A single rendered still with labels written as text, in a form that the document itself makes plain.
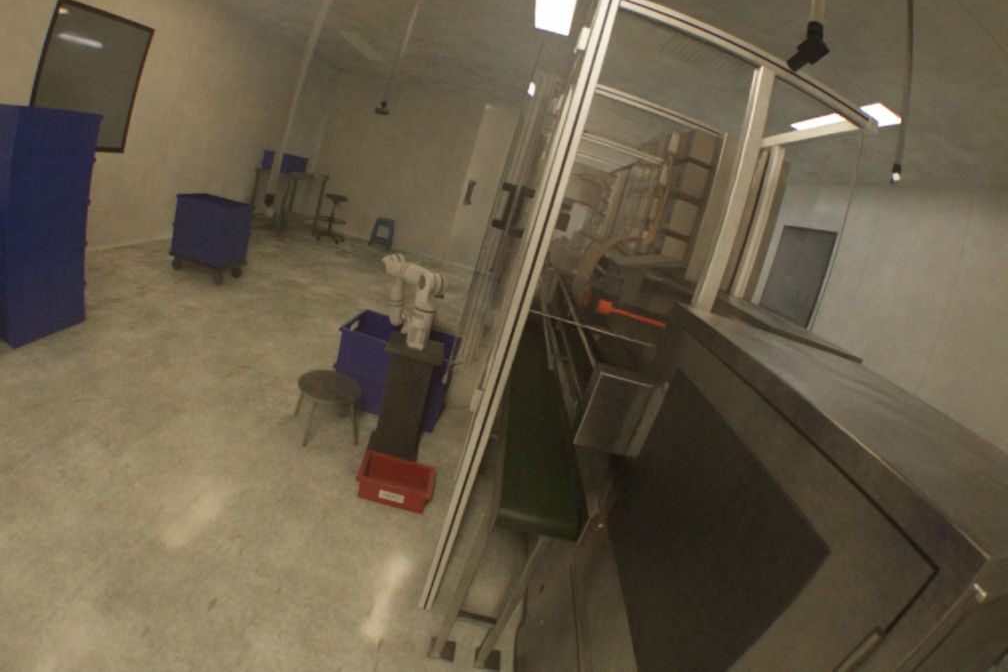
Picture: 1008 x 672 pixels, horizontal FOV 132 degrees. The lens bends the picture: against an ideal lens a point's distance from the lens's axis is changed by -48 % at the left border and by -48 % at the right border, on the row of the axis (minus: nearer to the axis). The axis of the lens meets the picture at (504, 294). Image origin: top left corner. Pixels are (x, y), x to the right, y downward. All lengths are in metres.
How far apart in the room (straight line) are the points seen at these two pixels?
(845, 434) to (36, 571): 1.81
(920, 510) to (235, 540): 1.65
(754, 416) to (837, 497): 0.17
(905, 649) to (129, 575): 1.63
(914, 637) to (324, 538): 1.60
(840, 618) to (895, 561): 0.07
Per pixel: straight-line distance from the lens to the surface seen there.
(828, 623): 0.42
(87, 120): 2.83
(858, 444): 0.42
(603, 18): 1.00
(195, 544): 1.64
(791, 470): 0.48
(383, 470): 1.94
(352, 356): 2.29
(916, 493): 0.38
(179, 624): 1.46
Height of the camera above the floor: 1.25
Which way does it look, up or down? 12 degrees down
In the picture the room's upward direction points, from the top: 16 degrees clockwise
